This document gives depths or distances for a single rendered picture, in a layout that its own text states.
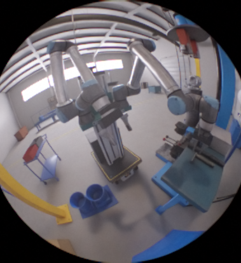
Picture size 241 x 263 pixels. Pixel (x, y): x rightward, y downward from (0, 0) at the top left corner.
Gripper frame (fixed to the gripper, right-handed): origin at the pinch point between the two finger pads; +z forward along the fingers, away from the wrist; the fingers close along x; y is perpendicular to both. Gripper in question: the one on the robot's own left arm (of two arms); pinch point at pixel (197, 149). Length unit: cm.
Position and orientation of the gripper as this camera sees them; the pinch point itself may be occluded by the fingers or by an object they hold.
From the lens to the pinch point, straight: 66.6
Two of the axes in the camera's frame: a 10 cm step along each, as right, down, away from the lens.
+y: 8.3, -4.2, 3.7
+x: -5.2, -3.7, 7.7
